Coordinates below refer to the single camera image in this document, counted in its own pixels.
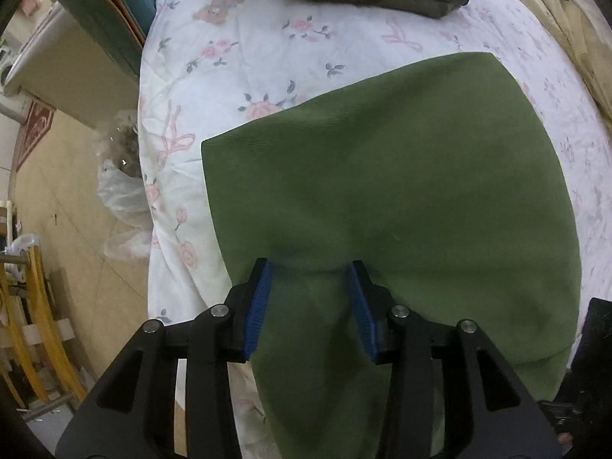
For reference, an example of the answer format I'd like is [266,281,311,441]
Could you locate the green pants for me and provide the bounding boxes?
[201,53,581,458]

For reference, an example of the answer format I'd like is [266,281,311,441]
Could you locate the clear plastic bag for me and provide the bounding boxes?
[93,110,153,261]

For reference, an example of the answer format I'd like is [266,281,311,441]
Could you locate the yellow wooden chair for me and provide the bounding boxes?
[1,244,87,403]

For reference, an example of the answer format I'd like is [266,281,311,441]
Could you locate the floral white bed sheet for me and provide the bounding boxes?
[138,0,611,458]

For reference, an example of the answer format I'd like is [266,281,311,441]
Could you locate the red floor rug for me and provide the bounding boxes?
[15,101,55,170]

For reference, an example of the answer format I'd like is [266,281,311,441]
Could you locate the beige bedside cabinet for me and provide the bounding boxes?
[1,3,138,129]

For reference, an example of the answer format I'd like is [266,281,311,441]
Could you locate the cream yellow quilt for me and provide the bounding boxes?
[520,0,611,127]

